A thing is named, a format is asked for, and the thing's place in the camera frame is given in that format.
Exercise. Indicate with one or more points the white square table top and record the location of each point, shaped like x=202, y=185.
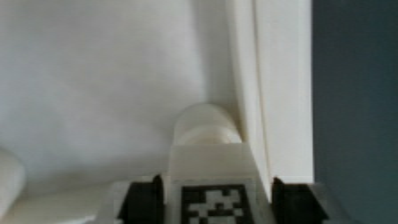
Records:
x=122, y=67

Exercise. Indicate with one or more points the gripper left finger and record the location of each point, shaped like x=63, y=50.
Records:
x=134, y=205

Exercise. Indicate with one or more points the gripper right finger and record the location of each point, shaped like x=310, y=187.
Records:
x=305, y=204

